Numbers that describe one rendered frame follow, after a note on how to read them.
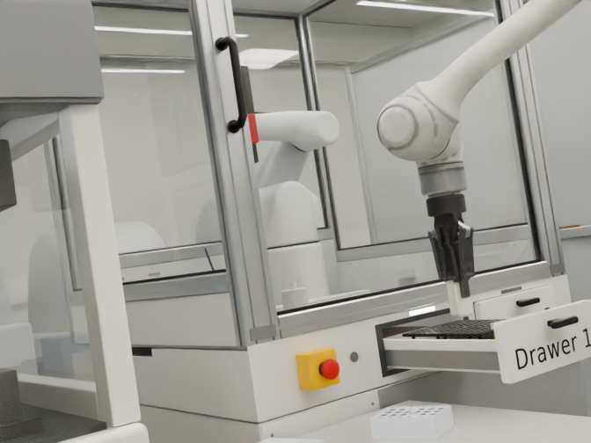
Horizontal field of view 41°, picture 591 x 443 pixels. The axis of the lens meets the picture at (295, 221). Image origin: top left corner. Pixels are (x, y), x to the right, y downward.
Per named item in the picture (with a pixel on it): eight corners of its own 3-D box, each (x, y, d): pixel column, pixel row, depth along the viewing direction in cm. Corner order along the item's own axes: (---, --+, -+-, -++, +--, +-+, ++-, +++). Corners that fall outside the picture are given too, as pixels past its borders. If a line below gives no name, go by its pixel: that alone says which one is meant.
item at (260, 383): (575, 328, 210) (567, 273, 210) (258, 423, 149) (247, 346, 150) (347, 330, 286) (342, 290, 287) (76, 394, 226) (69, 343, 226)
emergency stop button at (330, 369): (343, 377, 153) (339, 357, 153) (327, 381, 151) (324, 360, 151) (333, 376, 156) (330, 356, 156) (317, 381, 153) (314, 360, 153)
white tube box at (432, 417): (454, 425, 141) (450, 404, 141) (437, 439, 134) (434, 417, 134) (391, 426, 148) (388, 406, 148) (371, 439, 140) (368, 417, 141)
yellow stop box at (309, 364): (343, 383, 156) (338, 347, 156) (314, 391, 152) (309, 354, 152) (327, 381, 160) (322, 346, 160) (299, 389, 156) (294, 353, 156)
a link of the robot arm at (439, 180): (448, 167, 160) (452, 196, 160) (408, 171, 157) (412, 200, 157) (473, 160, 152) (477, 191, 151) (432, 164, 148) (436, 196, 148)
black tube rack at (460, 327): (542, 349, 163) (537, 317, 164) (486, 366, 153) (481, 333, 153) (461, 347, 181) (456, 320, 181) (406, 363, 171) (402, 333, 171)
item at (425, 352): (587, 347, 159) (583, 316, 159) (506, 374, 144) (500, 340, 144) (442, 345, 191) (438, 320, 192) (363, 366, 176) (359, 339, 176)
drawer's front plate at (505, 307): (559, 327, 203) (553, 285, 204) (485, 348, 186) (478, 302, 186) (554, 327, 205) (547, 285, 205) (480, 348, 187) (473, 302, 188)
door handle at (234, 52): (252, 127, 151) (238, 30, 151) (241, 128, 149) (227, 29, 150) (239, 133, 155) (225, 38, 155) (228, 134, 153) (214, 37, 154)
